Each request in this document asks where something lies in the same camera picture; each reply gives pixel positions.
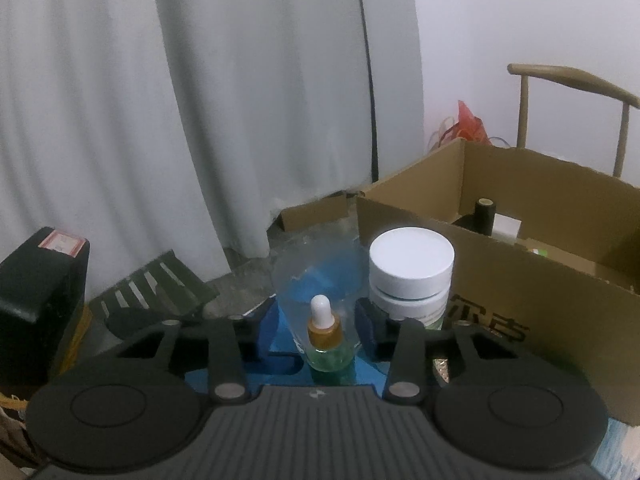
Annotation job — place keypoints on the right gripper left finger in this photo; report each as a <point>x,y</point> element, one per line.
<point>210,344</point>

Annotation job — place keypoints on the gold lid dark jar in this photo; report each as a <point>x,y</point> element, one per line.
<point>441,371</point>

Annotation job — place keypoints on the black box red label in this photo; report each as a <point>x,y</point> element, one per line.
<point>43,283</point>

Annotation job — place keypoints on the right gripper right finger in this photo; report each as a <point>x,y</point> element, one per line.
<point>411,349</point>

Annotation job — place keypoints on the brown cardboard box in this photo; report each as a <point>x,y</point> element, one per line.
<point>578,306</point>

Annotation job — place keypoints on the green glass dropper bottle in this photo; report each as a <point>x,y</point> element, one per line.
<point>329,351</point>

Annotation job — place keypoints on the red plastic bag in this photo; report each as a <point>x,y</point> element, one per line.
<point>467,127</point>

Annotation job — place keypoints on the black cylinder tube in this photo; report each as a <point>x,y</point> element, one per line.
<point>482,219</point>

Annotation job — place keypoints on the wooden chair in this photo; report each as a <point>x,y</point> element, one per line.
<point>570,114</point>

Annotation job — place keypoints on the black slatted panel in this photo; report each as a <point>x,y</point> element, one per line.
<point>164,285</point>

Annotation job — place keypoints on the white grey curtain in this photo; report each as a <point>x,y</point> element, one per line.
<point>148,125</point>

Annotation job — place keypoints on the white plastic bottle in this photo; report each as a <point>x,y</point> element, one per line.
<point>410,273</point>

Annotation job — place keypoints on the white charger block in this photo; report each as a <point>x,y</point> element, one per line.
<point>506,227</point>

